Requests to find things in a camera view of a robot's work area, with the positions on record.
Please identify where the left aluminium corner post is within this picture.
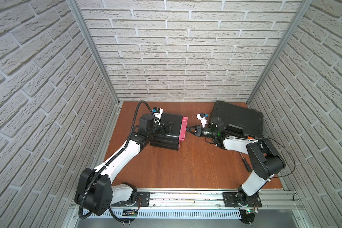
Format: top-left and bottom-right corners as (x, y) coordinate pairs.
(67, 0), (120, 105)

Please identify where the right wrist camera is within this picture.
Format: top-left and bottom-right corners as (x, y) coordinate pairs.
(197, 113), (209, 128)

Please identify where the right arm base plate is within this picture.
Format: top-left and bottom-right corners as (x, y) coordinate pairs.
(222, 192), (262, 208)

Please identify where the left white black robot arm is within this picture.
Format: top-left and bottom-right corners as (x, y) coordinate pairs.
(74, 114), (175, 219)

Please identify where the black handled screwdriver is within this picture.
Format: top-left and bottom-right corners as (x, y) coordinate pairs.
(240, 153), (252, 173)

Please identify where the black plastic tool case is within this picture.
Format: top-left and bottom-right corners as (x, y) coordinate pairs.
(210, 101), (263, 139)

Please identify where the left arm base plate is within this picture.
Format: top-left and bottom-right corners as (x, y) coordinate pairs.
(112, 191), (151, 207)

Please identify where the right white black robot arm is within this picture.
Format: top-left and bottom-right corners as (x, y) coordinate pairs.
(186, 117), (286, 207)

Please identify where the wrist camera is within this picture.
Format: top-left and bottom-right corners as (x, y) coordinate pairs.
(197, 113), (209, 128)
(152, 107), (163, 119)

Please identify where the white ventilation grille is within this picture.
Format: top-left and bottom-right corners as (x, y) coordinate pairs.
(77, 210), (242, 219)

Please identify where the black drawer cabinet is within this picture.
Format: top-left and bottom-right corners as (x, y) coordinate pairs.
(150, 113), (183, 151)

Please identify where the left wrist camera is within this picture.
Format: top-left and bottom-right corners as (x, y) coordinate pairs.
(152, 107), (163, 119)

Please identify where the left black corrugated cable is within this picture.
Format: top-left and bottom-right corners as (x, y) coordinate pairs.
(78, 100), (155, 220)

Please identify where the pink top drawer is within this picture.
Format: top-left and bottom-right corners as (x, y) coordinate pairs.
(179, 116), (188, 141)

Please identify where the right thin black cable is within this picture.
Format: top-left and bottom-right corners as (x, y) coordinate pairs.
(256, 137), (296, 180)

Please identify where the right aluminium corner post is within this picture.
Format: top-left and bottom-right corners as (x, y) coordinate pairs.
(246, 0), (313, 105)

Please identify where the aluminium corner post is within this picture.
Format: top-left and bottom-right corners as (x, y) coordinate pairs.
(246, 0), (313, 105)
(67, 0), (120, 105)

